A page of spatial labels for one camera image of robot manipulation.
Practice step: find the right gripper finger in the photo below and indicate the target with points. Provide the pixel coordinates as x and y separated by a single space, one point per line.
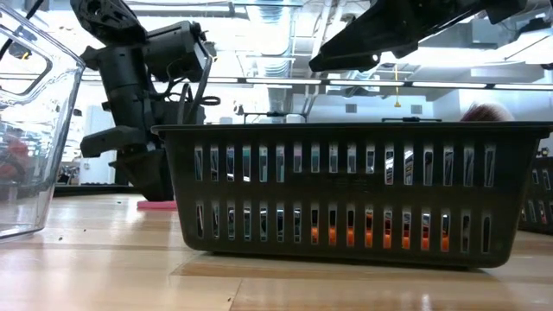
397 26
345 63

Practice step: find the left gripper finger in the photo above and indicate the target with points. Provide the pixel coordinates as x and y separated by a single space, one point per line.
112 140
147 177

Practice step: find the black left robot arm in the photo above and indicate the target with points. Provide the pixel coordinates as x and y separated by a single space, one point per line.
108 19

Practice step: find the white column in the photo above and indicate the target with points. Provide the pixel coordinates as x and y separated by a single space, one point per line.
93 173

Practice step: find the yellow hanging pendant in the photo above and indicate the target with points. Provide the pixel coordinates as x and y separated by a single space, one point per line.
397 104

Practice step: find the person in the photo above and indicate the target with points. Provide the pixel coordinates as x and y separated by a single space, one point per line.
15 160

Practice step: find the clear plastic container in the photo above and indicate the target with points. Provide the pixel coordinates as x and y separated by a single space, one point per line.
39 207

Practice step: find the black slotted plastic basket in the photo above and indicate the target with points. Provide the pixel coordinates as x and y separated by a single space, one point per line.
538 194
345 192

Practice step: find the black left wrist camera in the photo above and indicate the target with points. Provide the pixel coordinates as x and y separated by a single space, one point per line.
173 52

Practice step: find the long ceiling light rail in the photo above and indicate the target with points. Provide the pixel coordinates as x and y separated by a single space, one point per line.
281 81

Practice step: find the silver ventilation duct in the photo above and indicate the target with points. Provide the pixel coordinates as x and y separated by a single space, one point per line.
270 39

